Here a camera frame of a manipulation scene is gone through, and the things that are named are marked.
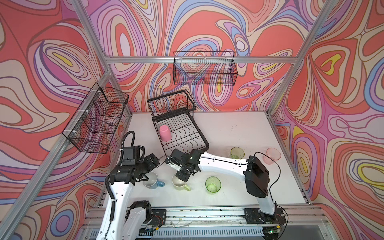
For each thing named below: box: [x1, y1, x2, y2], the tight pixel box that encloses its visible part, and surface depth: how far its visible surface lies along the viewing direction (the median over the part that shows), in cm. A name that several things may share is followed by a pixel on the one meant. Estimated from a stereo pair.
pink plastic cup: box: [159, 125, 172, 142], surface depth 96 cm
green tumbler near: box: [205, 176, 222, 193], surface depth 80 cm
